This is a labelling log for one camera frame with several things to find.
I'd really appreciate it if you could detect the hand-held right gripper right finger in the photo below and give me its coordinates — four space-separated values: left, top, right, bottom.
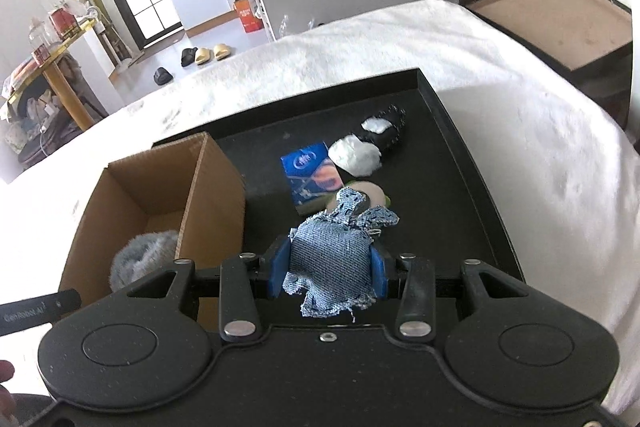
369 241 532 342

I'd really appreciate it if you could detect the clear plastic bag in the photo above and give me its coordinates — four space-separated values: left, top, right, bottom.
277 13 317 38

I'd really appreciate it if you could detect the white fluffy blanket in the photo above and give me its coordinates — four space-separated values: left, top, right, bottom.
0 0 640 427

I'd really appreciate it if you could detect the black and white shoe toy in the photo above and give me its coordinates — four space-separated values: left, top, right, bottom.
350 104 408 155

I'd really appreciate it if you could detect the plush burger toy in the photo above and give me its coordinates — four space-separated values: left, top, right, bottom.
345 179 393 212

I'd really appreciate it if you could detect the round yellow-rimmed table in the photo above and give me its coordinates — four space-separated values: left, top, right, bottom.
0 17 108 132

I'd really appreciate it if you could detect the black tray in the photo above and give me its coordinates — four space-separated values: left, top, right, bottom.
150 68 526 329

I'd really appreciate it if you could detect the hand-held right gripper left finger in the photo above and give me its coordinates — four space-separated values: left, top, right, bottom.
125 234 292 342

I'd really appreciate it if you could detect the grey fluffy toy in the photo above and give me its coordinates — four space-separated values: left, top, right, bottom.
109 229 181 294

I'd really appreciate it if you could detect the orange carton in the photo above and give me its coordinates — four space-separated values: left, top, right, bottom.
233 0 265 34

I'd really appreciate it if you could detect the frayed denim cloth piece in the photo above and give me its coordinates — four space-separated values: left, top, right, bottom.
282 187 401 323

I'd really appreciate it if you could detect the clear glass jar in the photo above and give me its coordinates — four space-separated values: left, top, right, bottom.
27 19 52 50

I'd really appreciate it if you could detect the brown cardboard box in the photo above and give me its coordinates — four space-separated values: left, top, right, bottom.
59 132 247 333

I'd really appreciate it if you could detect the pile of pink packets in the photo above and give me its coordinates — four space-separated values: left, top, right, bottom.
0 57 45 102

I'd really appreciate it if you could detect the red box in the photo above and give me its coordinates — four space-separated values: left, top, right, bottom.
48 7 77 39

